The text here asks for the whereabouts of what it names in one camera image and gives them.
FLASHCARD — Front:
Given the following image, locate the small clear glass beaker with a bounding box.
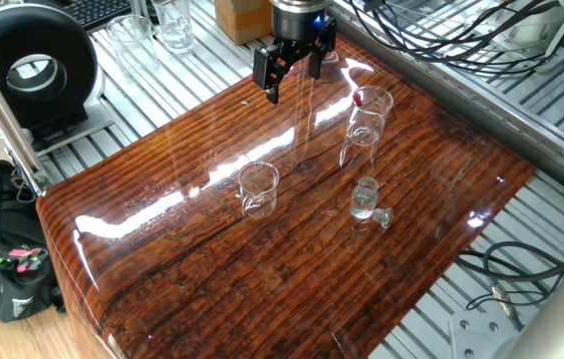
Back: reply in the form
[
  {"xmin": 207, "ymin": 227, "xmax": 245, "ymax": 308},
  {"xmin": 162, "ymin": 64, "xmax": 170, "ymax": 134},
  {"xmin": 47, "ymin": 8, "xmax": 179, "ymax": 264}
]
[{"xmin": 237, "ymin": 161, "xmax": 281, "ymax": 219}]

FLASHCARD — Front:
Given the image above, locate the glossy wood-pattern mat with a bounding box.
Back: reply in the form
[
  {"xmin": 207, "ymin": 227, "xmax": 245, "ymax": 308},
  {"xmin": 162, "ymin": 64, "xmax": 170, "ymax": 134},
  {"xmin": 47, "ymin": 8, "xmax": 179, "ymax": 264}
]
[{"xmin": 36, "ymin": 32, "xmax": 538, "ymax": 359}]

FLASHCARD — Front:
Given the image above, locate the small glass reagent bottle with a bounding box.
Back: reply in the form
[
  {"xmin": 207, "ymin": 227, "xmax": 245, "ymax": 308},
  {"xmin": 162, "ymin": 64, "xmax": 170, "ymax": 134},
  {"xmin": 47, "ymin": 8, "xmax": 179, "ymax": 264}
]
[{"xmin": 350, "ymin": 177, "xmax": 381, "ymax": 220}]

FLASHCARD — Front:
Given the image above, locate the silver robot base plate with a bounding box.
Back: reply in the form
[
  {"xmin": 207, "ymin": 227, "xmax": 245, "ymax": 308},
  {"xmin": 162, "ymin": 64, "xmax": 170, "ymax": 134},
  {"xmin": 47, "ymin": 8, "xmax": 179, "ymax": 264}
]
[{"xmin": 448, "ymin": 309, "xmax": 520, "ymax": 359}]

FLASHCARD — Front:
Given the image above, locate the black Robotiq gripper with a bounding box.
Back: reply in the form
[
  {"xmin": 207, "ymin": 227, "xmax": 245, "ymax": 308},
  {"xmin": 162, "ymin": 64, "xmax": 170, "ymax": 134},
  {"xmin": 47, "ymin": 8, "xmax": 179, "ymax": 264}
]
[{"xmin": 252, "ymin": 9, "xmax": 338, "ymax": 105}]

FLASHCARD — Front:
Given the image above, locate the black computer keyboard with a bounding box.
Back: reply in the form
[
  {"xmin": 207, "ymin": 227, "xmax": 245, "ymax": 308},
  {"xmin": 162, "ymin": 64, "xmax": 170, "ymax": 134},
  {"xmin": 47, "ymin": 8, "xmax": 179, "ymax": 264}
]
[{"xmin": 60, "ymin": 0, "xmax": 135, "ymax": 32}]

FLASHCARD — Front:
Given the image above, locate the black cable with metal plug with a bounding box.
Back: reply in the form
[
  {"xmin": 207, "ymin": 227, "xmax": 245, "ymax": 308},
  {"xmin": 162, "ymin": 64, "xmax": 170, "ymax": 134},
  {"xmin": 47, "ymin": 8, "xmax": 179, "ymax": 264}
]
[{"xmin": 453, "ymin": 241, "xmax": 564, "ymax": 333}]

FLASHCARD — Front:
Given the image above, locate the clear glass bottle stopper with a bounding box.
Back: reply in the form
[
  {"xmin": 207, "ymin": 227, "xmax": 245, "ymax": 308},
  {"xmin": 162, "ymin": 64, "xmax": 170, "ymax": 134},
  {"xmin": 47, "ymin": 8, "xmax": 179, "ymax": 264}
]
[{"xmin": 372, "ymin": 206, "xmax": 395, "ymax": 230}]

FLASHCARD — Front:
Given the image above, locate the tall clear glass beaker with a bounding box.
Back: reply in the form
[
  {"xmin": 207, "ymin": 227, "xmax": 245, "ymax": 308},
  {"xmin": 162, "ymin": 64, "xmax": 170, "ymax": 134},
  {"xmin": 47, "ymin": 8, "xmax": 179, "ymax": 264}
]
[{"xmin": 344, "ymin": 85, "xmax": 395, "ymax": 150}]

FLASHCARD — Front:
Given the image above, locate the black backpack with colourful print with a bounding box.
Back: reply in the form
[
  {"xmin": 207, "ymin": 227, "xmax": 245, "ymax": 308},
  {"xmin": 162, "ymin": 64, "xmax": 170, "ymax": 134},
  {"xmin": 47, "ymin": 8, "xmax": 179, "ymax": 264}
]
[{"xmin": 0, "ymin": 159, "xmax": 68, "ymax": 335}]

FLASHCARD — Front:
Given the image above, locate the large clear glass beaker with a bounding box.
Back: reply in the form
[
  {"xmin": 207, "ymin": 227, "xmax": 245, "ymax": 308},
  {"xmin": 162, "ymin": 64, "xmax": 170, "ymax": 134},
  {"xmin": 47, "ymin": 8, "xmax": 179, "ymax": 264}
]
[
  {"xmin": 150, "ymin": 0, "xmax": 197, "ymax": 55},
  {"xmin": 106, "ymin": 14, "xmax": 161, "ymax": 85}
]

